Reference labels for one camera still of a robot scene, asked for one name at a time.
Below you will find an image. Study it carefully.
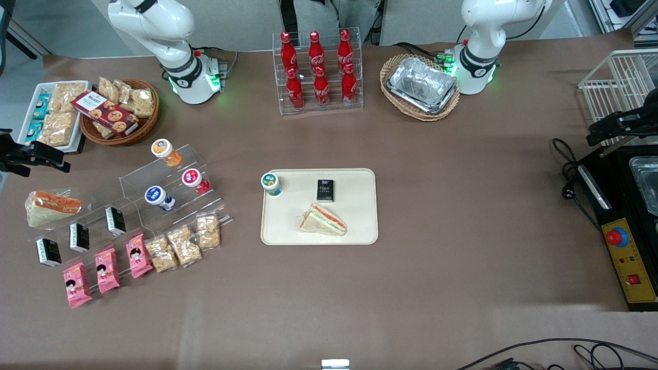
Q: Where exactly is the black machine yellow panel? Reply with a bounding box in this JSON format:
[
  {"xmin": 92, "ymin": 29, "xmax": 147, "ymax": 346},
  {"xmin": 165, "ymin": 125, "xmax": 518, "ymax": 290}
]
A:
[{"xmin": 576, "ymin": 144, "xmax": 658, "ymax": 312}]

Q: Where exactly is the pink cartoon snack pack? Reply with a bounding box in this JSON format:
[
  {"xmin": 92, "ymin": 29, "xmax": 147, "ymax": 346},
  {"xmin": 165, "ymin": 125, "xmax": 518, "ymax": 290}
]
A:
[
  {"xmin": 94, "ymin": 248, "xmax": 121, "ymax": 294},
  {"xmin": 125, "ymin": 233, "xmax": 154, "ymax": 279},
  {"xmin": 62, "ymin": 262, "xmax": 93, "ymax": 309}
]

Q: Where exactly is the white wire basket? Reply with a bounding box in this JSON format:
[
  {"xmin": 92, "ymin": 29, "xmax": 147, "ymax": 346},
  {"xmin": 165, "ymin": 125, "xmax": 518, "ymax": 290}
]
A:
[{"xmin": 578, "ymin": 49, "xmax": 658, "ymax": 147}]

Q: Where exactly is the clear acrylic bottle rack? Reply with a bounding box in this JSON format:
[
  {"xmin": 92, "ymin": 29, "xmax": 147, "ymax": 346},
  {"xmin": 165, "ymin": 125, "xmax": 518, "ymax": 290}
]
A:
[{"xmin": 271, "ymin": 27, "xmax": 364, "ymax": 116}]

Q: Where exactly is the grey metal shelf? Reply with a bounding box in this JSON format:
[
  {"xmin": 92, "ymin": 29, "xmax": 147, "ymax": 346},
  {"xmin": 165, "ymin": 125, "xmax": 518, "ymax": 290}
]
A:
[{"xmin": 589, "ymin": 0, "xmax": 658, "ymax": 47}]

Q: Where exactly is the orange gum bottle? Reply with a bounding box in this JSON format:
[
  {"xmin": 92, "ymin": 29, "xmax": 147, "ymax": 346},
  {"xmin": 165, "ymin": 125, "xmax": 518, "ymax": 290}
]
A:
[{"xmin": 150, "ymin": 138, "xmax": 182, "ymax": 168}]

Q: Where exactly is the black power cable with plug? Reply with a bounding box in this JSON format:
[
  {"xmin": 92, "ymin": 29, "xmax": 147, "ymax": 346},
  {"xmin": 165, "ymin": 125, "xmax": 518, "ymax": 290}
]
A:
[{"xmin": 552, "ymin": 138, "xmax": 605, "ymax": 234}]

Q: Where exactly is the red cola bottle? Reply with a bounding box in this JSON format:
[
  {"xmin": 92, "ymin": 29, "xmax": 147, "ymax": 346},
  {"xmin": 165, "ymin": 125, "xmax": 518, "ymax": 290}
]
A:
[
  {"xmin": 308, "ymin": 31, "xmax": 325, "ymax": 72},
  {"xmin": 341, "ymin": 64, "xmax": 357, "ymax": 107},
  {"xmin": 338, "ymin": 29, "xmax": 354, "ymax": 71},
  {"xmin": 286, "ymin": 68, "xmax": 305, "ymax": 110},
  {"xmin": 280, "ymin": 32, "xmax": 299, "ymax": 72},
  {"xmin": 314, "ymin": 67, "xmax": 331, "ymax": 108}
]

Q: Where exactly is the clear-wrapped rice cracker pack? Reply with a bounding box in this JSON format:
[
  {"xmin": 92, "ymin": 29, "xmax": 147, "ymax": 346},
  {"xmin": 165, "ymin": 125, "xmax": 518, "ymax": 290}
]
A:
[
  {"xmin": 195, "ymin": 213, "xmax": 222, "ymax": 250},
  {"xmin": 144, "ymin": 235, "xmax": 179, "ymax": 273},
  {"xmin": 167, "ymin": 225, "xmax": 203, "ymax": 267}
]

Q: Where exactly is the cream plastic tray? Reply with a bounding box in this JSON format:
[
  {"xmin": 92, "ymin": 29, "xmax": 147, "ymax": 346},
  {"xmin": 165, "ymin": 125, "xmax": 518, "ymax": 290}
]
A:
[{"xmin": 260, "ymin": 168, "xmax": 379, "ymax": 246}]

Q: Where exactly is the clear acrylic stepped stand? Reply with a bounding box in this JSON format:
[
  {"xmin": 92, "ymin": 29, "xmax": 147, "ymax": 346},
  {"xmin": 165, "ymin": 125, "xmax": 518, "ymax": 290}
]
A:
[
  {"xmin": 26, "ymin": 188, "xmax": 147, "ymax": 288},
  {"xmin": 118, "ymin": 144, "xmax": 233, "ymax": 237}
]

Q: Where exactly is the silver foil container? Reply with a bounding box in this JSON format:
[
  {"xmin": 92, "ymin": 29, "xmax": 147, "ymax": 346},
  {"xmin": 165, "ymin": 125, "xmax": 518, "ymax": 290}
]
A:
[{"xmin": 387, "ymin": 57, "xmax": 459, "ymax": 115}]

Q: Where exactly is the grey arm base cable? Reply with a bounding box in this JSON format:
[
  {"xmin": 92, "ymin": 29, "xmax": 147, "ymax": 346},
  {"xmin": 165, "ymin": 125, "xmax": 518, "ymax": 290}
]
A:
[{"xmin": 198, "ymin": 48, "xmax": 240, "ymax": 78}]

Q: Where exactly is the looped black cable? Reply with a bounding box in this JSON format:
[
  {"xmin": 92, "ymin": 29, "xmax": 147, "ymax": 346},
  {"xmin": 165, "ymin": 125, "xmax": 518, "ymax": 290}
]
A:
[{"xmin": 573, "ymin": 343, "xmax": 658, "ymax": 370}]

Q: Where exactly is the shiny metal pan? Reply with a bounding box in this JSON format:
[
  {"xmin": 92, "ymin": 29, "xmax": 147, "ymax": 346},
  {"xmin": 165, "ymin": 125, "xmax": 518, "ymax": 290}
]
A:
[{"xmin": 629, "ymin": 156, "xmax": 658, "ymax": 216}]

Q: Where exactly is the blue gum bottle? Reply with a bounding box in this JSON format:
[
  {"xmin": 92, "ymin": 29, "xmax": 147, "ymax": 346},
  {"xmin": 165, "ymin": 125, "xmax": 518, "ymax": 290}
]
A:
[{"xmin": 144, "ymin": 186, "xmax": 176, "ymax": 212}]

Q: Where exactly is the red cookie box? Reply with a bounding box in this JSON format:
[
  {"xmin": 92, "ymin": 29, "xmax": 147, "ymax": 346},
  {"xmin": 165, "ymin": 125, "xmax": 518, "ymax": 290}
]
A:
[{"xmin": 70, "ymin": 90, "xmax": 140, "ymax": 136}]

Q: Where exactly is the long black cable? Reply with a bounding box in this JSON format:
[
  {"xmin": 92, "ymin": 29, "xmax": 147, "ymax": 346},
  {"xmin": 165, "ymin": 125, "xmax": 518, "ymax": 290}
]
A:
[{"xmin": 455, "ymin": 338, "xmax": 658, "ymax": 370}]

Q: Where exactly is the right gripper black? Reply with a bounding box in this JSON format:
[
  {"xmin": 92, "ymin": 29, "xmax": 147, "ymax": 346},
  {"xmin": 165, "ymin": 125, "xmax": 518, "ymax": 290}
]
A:
[{"xmin": 0, "ymin": 129, "xmax": 71, "ymax": 178}]

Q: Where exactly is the brown wicker snack basket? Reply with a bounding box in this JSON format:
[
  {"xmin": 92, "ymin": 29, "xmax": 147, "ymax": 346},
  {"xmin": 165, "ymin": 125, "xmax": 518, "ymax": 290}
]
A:
[{"xmin": 79, "ymin": 78, "xmax": 160, "ymax": 147}]

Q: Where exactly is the black arm base cable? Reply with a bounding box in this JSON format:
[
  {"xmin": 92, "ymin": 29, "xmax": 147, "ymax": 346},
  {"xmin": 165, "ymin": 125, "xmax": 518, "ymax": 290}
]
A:
[{"xmin": 393, "ymin": 42, "xmax": 453, "ymax": 61}]

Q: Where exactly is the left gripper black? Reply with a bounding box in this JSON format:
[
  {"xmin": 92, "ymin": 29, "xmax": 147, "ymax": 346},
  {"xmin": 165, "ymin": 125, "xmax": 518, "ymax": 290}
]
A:
[{"xmin": 588, "ymin": 102, "xmax": 658, "ymax": 147}]

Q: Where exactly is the wrapped triangle sandwich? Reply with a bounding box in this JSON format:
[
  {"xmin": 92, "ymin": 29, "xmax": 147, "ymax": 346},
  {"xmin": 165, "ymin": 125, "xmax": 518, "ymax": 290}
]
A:
[
  {"xmin": 24, "ymin": 189, "xmax": 83, "ymax": 228},
  {"xmin": 297, "ymin": 202, "xmax": 348, "ymax": 237}
]

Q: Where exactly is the rice crisp snack pack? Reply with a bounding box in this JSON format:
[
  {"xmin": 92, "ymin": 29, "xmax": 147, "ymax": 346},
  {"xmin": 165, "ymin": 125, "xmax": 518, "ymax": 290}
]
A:
[
  {"xmin": 39, "ymin": 112, "xmax": 79, "ymax": 147},
  {"xmin": 50, "ymin": 82, "xmax": 87, "ymax": 115}
]

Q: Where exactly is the small black white box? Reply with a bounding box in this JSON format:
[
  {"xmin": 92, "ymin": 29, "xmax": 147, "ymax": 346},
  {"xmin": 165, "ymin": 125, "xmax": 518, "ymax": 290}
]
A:
[
  {"xmin": 35, "ymin": 237, "xmax": 62, "ymax": 267},
  {"xmin": 69, "ymin": 222, "xmax": 90, "ymax": 253},
  {"xmin": 105, "ymin": 207, "xmax": 127, "ymax": 236}
]

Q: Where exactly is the white rectangular dish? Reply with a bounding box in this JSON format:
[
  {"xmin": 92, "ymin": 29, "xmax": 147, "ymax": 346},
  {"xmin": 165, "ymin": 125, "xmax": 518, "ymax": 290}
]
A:
[{"xmin": 18, "ymin": 81, "xmax": 92, "ymax": 153}]

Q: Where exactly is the red gum bottle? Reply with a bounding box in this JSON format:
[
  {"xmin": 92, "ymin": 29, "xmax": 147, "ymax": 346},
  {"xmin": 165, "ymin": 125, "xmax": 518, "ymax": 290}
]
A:
[{"xmin": 181, "ymin": 168, "xmax": 211, "ymax": 195}]

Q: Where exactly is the person in grey trousers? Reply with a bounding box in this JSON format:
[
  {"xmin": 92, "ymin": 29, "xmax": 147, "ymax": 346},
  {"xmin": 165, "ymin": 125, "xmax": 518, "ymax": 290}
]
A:
[{"xmin": 280, "ymin": 0, "xmax": 383, "ymax": 32}]

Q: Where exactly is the green gum bottle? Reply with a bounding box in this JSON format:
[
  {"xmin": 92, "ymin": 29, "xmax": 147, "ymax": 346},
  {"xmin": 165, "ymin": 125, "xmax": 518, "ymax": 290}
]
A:
[{"xmin": 261, "ymin": 172, "xmax": 282, "ymax": 198}]

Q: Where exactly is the light wicker basket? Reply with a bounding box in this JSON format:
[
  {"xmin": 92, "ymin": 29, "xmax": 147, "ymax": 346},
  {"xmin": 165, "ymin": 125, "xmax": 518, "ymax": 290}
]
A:
[{"xmin": 379, "ymin": 53, "xmax": 461, "ymax": 122}]

